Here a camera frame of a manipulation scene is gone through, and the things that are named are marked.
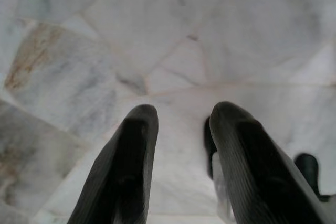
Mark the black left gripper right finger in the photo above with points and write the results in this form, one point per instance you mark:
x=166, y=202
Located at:
x=252, y=166

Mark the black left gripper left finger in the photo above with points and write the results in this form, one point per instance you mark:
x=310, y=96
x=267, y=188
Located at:
x=123, y=171

